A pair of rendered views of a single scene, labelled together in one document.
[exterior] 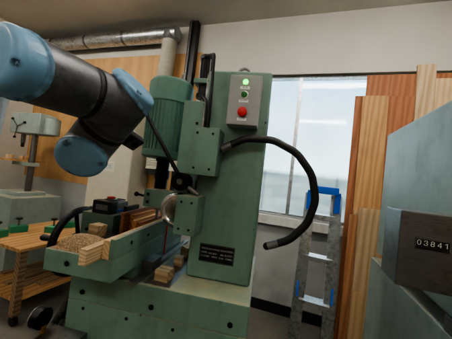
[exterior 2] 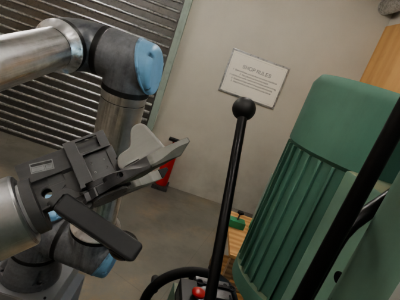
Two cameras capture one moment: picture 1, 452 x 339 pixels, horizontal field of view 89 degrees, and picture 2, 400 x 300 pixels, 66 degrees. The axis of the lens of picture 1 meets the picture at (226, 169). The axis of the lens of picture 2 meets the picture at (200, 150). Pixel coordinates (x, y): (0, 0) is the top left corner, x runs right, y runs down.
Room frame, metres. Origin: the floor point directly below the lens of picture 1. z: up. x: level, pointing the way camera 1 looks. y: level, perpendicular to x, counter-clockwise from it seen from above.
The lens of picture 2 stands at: (0.62, -0.05, 1.47)
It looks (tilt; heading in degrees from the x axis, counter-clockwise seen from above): 15 degrees down; 69
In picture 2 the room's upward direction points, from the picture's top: 20 degrees clockwise
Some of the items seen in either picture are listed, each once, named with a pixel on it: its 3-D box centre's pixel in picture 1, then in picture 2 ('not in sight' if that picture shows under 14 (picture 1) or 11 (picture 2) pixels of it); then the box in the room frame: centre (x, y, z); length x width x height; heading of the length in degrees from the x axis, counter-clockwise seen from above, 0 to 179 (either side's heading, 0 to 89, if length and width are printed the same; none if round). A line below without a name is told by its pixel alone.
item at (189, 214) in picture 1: (190, 213); not in sight; (0.76, 0.10, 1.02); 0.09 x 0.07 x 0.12; 170
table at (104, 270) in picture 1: (126, 236); not in sight; (0.94, 0.37, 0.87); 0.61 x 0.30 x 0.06; 170
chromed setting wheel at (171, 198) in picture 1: (177, 210); not in sight; (0.80, 0.15, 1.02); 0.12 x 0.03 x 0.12; 80
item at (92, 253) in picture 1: (149, 229); not in sight; (0.90, 0.26, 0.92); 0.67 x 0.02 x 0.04; 170
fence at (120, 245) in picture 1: (161, 227); not in sight; (0.91, 0.22, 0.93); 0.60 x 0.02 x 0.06; 170
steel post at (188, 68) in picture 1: (178, 151); not in sight; (2.36, 0.50, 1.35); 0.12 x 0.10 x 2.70; 72
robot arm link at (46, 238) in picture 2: not in sight; (44, 226); (0.56, 0.89, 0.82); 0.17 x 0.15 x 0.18; 156
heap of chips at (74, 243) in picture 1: (85, 240); not in sight; (0.69, 0.39, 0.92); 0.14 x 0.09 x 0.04; 80
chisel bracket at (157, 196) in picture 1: (163, 200); not in sight; (0.94, 0.24, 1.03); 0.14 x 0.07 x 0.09; 80
